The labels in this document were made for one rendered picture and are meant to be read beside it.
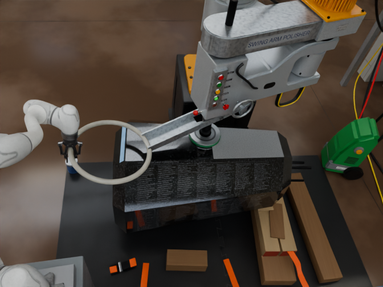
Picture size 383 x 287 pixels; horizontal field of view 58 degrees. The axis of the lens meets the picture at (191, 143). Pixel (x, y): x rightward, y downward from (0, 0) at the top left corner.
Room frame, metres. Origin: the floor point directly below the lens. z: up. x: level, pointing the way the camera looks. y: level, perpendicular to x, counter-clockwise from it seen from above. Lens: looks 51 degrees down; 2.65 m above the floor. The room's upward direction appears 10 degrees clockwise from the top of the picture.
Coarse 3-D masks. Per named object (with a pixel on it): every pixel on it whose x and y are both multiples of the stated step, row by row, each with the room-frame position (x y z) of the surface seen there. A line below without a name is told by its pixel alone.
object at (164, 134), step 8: (192, 112) 1.56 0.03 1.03; (176, 120) 1.50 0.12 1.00; (184, 120) 1.53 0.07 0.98; (192, 120) 1.53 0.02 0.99; (208, 120) 1.50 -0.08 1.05; (216, 120) 1.53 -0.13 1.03; (160, 128) 1.44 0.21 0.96; (168, 128) 1.46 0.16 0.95; (176, 128) 1.46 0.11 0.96; (184, 128) 1.47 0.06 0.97; (192, 128) 1.44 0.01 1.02; (200, 128) 1.47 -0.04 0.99; (152, 136) 1.39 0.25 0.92; (160, 136) 1.40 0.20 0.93; (168, 136) 1.40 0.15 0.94; (176, 136) 1.38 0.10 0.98; (152, 144) 1.30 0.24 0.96; (160, 144) 1.32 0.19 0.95
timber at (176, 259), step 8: (168, 256) 0.94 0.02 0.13; (176, 256) 0.95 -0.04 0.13; (184, 256) 0.96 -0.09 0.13; (192, 256) 0.97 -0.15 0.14; (200, 256) 0.98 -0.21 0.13; (168, 264) 0.88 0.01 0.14; (176, 264) 0.89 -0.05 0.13; (184, 264) 0.90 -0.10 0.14; (192, 264) 0.91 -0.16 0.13; (200, 264) 0.92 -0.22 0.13
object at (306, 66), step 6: (312, 54) 1.83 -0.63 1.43; (318, 54) 1.84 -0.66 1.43; (324, 54) 1.88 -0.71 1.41; (300, 60) 1.85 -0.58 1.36; (306, 60) 1.84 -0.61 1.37; (312, 60) 1.84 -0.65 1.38; (318, 60) 1.85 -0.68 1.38; (294, 66) 1.86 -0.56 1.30; (300, 66) 1.84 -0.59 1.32; (306, 66) 1.83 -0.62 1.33; (312, 66) 1.84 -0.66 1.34; (318, 66) 1.87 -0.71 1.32; (294, 72) 1.85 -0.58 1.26; (300, 72) 1.84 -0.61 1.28; (306, 72) 1.84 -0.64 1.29; (312, 72) 1.85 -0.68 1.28
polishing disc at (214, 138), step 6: (216, 126) 1.64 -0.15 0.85; (198, 132) 1.56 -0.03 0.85; (216, 132) 1.59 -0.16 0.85; (192, 138) 1.50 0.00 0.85; (198, 138) 1.50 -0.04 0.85; (204, 138) 1.51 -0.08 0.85; (210, 138) 1.52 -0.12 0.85; (216, 138) 1.53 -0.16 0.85; (204, 144) 1.46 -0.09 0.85; (210, 144) 1.47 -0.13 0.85
